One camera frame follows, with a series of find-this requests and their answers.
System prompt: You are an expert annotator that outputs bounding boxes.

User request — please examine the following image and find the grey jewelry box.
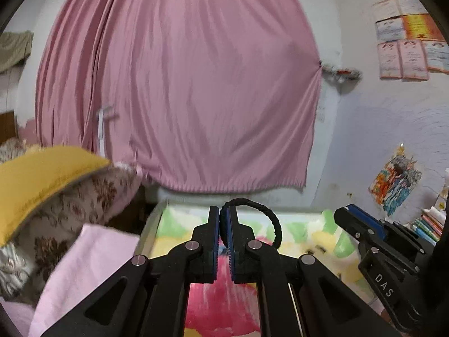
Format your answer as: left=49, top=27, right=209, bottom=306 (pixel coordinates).
left=135, top=199, right=377, bottom=337

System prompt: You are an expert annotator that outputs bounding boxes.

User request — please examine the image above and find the pink curtain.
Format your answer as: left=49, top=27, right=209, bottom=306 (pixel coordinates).
left=35, top=0, right=323, bottom=194

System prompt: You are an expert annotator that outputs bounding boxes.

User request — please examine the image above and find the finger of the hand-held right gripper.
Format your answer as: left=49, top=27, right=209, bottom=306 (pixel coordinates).
left=345, top=204, right=385, bottom=228
left=334, top=208, right=385, bottom=250

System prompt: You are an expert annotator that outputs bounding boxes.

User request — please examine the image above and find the olive hanging cloth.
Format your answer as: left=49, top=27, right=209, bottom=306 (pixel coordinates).
left=0, top=31, right=34, bottom=73

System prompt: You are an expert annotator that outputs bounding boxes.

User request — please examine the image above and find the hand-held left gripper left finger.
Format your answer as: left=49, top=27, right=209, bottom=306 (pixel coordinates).
left=40, top=206, right=220, bottom=337

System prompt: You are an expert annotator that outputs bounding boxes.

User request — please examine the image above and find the black braided bracelet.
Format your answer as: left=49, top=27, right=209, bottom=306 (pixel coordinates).
left=222, top=198, right=283, bottom=253

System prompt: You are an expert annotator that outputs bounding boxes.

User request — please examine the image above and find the floral satin pillow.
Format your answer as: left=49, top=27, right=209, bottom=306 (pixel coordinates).
left=0, top=163, right=143, bottom=306

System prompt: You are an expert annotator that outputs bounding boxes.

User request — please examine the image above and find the white desk lamp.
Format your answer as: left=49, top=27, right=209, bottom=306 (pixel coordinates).
left=96, top=104, right=115, bottom=157

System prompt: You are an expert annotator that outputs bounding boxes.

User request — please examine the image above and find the colourful cartoon wall poster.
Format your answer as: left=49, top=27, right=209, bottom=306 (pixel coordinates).
left=368, top=144, right=422, bottom=217

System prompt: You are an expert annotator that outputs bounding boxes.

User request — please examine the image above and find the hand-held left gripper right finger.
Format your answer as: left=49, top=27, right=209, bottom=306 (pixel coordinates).
left=220, top=206, right=400, bottom=337

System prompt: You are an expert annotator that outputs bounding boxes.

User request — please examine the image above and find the wooden headboard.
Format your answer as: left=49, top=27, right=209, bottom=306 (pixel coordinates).
left=0, top=111, right=18, bottom=142

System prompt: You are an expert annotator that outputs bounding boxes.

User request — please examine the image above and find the stack of books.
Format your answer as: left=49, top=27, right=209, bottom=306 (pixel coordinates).
left=408, top=209, right=447, bottom=243

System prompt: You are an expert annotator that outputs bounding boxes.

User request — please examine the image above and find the wire wall rack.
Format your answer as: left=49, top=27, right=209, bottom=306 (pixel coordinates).
left=320, top=61, right=363, bottom=84

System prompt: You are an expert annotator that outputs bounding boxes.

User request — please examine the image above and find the group of wall certificates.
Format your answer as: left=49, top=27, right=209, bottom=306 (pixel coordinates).
left=372, top=0, right=449, bottom=81

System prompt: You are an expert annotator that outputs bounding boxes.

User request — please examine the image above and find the yellow pillow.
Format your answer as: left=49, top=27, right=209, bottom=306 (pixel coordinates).
left=0, top=145, right=111, bottom=247

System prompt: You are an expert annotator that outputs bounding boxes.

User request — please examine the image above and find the white tissue pack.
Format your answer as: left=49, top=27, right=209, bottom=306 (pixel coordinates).
left=434, top=168, right=449, bottom=215

